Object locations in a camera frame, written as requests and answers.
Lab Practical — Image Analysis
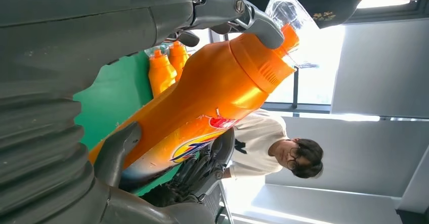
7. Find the orange bottle with clear cap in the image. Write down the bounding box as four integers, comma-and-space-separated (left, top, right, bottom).
88, 0, 320, 192
167, 41, 191, 81
145, 46, 178, 98

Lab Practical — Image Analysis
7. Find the person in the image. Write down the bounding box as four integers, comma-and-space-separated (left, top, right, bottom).
222, 108, 324, 180
192, 0, 429, 29

